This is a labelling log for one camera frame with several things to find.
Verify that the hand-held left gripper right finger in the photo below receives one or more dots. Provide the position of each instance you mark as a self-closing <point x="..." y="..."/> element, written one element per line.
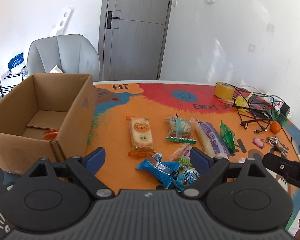
<point x="198" y="158"/>

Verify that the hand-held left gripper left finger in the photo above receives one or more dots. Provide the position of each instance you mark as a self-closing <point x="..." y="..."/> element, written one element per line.
<point x="96" y="158"/>

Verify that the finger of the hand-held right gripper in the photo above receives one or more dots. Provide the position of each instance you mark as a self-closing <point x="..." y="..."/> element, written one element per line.
<point x="277" y="163"/>

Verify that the pink snack packet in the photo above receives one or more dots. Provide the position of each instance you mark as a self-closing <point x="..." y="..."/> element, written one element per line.
<point x="181" y="152"/>

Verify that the light blue printed snack packet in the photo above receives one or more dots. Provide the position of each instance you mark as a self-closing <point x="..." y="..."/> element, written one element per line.
<point x="188" y="176"/>

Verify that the green snack packet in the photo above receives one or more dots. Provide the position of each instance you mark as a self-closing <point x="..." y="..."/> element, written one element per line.
<point x="227" y="136"/>

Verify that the brown cardboard box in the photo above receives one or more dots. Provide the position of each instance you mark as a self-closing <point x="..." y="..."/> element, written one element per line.
<point x="72" y="115"/>

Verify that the rice cracker packet orange label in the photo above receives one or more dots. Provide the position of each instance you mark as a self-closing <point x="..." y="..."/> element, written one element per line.
<point x="140" y="135"/>

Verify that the orange red snack packet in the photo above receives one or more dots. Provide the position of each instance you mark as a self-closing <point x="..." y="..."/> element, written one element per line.
<point x="50" y="134"/>

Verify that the bunch of keys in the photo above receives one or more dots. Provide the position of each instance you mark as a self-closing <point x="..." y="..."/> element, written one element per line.
<point x="277" y="143"/>

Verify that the purple bread packet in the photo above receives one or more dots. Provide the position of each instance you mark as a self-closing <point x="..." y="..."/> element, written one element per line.
<point x="211" y="137"/>

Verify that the biscuit packet with teal band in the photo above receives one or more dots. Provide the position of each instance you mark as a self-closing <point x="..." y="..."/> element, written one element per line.
<point x="180" y="127"/>

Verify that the small orange fruit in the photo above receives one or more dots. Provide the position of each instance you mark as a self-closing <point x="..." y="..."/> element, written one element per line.
<point x="275" y="127"/>

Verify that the black power adapter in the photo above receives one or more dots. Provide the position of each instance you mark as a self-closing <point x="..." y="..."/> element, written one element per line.
<point x="285" y="110"/>

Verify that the white power strip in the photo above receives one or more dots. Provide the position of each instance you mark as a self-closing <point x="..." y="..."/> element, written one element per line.
<point x="273" y="102"/>

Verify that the colourful printed table mat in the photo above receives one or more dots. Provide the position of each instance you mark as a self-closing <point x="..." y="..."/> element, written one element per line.
<point x="160" y="100"/>

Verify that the yellow crumpled wrapper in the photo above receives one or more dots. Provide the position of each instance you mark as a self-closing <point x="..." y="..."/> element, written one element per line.
<point x="241" y="101"/>

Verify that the yellow tape roll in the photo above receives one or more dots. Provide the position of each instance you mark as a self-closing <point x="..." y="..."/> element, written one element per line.
<point x="223" y="90"/>

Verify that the white patterned cushion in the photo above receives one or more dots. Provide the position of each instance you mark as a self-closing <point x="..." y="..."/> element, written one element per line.
<point x="56" y="69"/>

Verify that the grey chair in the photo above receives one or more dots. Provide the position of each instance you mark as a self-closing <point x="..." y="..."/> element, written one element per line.
<point x="72" y="55"/>

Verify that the black metal rack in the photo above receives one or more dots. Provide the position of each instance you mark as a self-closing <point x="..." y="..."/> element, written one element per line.
<point x="0" y="88"/>

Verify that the grey door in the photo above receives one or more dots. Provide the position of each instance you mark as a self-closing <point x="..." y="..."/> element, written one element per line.
<point x="140" y="42"/>

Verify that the blue plastic bag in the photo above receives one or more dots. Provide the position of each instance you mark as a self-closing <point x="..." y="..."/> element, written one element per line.
<point x="15" y="61"/>

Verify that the white foam board with holes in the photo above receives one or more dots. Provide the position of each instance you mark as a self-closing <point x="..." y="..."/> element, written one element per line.
<point x="62" y="20"/>

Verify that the white wall socket plate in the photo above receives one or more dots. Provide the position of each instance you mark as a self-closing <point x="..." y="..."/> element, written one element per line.
<point x="270" y="28"/>
<point x="251" y="48"/>

